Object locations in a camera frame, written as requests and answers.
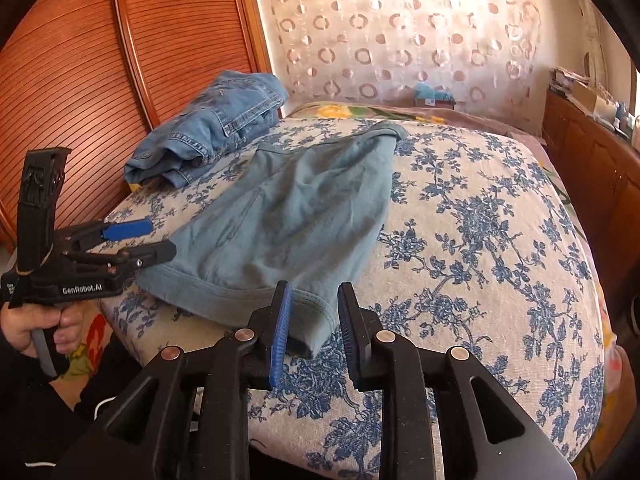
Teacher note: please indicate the person's left forearm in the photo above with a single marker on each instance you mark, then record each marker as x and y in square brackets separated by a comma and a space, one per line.
[35, 410]

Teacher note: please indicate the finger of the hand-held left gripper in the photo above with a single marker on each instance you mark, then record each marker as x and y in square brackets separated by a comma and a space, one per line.
[127, 230]
[145, 256]

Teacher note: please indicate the stack of papers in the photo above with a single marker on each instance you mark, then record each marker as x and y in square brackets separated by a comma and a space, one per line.
[567, 80]

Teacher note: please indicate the person's left hand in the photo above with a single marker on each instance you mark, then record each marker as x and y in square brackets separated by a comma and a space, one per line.
[17, 325]

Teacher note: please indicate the open cardboard box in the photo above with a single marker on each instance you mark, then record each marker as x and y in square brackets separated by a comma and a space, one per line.
[595, 97]

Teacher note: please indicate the colourful flower blanket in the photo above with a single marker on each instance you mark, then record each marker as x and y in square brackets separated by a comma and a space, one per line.
[350, 110]

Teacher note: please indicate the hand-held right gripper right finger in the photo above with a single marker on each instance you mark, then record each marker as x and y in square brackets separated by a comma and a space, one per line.
[348, 335]

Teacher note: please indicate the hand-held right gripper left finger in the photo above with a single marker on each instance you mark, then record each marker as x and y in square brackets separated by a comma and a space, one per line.
[280, 332]

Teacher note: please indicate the teal pants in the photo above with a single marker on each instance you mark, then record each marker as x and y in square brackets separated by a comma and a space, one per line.
[300, 210]

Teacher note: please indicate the blue floral bedsheet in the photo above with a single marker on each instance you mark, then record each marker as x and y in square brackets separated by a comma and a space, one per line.
[475, 260]

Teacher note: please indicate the folded blue denim jeans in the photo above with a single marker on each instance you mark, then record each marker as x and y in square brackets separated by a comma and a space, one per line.
[215, 120]

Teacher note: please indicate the wooden cabinet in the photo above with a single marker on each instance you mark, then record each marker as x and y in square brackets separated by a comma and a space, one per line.
[595, 170]

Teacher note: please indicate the blue bottle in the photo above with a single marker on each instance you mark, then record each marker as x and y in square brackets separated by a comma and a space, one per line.
[622, 114]

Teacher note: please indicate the wooden headboard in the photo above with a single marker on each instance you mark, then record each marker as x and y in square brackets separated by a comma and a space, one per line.
[125, 70]

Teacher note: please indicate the small cardboard box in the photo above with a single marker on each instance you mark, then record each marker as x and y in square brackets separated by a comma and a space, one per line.
[440, 103]

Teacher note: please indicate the sheer circle-pattern curtain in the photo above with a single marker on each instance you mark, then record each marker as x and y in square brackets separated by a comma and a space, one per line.
[400, 25]

